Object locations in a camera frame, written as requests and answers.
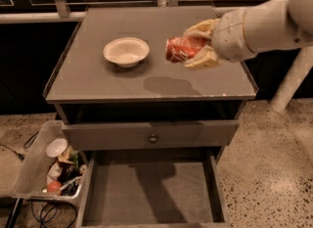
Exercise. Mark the dark snack bag in bin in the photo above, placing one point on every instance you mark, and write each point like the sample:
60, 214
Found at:
69, 170

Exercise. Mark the grey top drawer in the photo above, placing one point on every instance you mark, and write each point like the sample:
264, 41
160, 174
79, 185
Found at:
150, 135

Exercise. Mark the metal window rail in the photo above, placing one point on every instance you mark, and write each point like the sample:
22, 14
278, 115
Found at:
40, 17

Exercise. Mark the white cup in bin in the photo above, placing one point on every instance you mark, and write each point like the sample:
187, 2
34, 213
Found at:
56, 147

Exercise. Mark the open grey middle drawer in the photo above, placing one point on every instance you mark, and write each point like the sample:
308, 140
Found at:
167, 188

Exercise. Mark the orange fruit in bin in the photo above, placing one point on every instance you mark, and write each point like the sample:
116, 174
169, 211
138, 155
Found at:
54, 187

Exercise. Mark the red coke can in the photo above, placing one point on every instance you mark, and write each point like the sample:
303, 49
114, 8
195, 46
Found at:
184, 48

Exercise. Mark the white diagonal pole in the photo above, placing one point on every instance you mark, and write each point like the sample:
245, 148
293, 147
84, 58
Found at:
298, 71

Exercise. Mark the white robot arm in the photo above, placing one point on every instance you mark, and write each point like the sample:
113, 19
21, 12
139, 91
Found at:
280, 25

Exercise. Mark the white paper bowl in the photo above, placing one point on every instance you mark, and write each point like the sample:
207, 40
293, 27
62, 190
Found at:
126, 52

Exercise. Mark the clear plastic bin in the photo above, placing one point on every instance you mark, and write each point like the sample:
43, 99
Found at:
31, 180

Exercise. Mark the grey drawer cabinet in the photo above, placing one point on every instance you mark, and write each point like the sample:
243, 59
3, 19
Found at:
86, 88

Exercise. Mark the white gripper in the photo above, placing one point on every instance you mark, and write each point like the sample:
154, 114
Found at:
231, 32

